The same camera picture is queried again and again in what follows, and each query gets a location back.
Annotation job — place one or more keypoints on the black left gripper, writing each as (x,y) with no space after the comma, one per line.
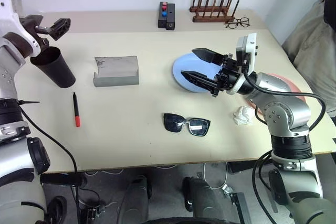
(42,41)

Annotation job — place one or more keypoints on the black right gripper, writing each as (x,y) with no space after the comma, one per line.
(229,77)

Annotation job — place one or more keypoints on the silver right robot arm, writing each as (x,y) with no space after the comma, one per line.
(288,119)

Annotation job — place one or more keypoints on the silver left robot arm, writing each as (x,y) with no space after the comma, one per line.
(13,155)

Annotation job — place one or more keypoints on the black plastic cup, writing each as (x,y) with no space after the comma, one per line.
(57,72)

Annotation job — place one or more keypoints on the grey glasses case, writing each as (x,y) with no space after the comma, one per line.
(115,80)

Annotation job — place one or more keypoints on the light blue plate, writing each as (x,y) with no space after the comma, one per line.
(183,64)

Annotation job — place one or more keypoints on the brown wooden peg rack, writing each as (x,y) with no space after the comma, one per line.
(210,19)

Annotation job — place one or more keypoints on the thin black-framed eyeglasses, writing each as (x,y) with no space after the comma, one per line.
(232,24)

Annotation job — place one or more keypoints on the crumpled white tissue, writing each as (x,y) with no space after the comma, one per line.
(242,116)

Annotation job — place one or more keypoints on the plain black box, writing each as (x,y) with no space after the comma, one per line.
(170,19)

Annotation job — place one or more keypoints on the black sunglasses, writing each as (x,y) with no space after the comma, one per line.
(172,123)

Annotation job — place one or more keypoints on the black box with buttons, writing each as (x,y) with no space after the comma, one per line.
(161,22)

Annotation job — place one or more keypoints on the blue button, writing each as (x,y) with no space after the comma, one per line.
(164,14)

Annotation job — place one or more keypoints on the red button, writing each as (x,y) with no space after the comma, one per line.
(164,6)

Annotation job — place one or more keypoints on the pink plate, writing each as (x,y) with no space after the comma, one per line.
(294,85)

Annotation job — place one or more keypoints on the black marker with red cap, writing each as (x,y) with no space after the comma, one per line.
(77,119)

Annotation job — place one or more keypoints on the person in beige jacket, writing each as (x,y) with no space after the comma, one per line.
(315,51)

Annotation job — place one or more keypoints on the dark rounded robot leg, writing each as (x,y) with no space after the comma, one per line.
(134,200)
(202,197)

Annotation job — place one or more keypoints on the black bar under table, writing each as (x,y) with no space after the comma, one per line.
(63,180)

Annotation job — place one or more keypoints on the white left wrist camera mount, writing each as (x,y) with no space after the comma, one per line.
(10,22)

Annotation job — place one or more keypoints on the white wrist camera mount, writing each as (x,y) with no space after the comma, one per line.
(10,22)
(249,51)

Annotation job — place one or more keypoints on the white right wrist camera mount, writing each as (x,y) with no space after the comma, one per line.
(249,51)

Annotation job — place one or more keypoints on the metal table leg bracket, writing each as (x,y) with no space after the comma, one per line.
(237,203)

